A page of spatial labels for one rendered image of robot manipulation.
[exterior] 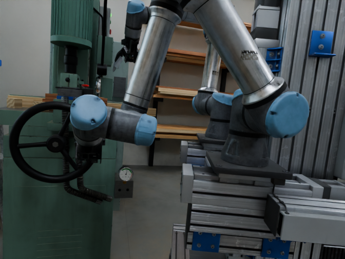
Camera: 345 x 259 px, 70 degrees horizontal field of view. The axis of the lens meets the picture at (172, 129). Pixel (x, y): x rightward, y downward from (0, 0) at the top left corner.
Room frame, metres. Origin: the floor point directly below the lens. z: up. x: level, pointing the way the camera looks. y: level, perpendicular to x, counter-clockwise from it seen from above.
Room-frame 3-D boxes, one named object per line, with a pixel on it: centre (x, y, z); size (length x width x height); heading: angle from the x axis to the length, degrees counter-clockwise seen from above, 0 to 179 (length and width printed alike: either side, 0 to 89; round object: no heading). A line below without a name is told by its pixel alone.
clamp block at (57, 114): (1.00, 0.40, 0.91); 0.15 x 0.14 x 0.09; 107
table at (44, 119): (1.08, 0.43, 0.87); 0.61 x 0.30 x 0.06; 107
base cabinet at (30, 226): (1.29, 0.53, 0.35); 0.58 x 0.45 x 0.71; 17
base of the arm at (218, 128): (1.29, -0.25, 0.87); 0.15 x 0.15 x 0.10
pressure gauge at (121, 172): (1.05, 0.19, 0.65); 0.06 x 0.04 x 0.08; 107
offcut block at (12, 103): (1.06, 0.69, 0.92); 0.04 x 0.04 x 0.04; 74
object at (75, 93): (1.00, 0.40, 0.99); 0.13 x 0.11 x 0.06; 107
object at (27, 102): (1.20, 0.46, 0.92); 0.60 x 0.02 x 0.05; 107
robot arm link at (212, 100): (1.30, -0.25, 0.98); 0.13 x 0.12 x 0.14; 32
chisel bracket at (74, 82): (1.19, 0.50, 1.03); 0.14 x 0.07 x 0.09; 17
